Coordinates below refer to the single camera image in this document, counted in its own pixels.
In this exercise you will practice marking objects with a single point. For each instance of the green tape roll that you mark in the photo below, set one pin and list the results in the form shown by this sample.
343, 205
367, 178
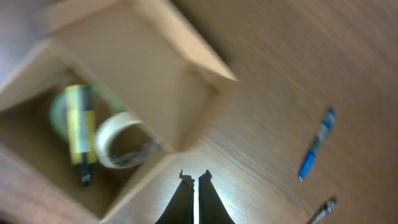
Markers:
58, 108

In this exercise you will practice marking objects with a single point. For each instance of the black ballpoint pen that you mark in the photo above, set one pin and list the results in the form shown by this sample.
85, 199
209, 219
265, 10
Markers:
323, 211

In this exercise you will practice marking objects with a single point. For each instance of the blue ballpoint pen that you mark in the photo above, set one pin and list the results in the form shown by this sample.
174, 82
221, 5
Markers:
327, 125

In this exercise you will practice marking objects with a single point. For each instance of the beige masking tape roll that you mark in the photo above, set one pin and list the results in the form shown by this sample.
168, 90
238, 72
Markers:
107, 134

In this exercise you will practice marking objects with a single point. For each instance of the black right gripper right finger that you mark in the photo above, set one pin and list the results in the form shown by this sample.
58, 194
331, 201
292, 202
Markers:
211, 208

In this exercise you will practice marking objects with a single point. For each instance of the grey black permanent marker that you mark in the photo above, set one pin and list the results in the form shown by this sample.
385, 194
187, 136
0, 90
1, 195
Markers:
85, 134

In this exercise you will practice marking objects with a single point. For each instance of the brown cardboard box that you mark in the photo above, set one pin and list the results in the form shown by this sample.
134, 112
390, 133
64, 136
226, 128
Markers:
148, 55

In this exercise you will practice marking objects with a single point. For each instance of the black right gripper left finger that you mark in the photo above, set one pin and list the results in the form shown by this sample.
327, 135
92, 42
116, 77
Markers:
179, 209

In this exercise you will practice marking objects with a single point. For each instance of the yellow highlighter marker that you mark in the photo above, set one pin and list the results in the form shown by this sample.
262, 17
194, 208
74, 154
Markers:
72, 121

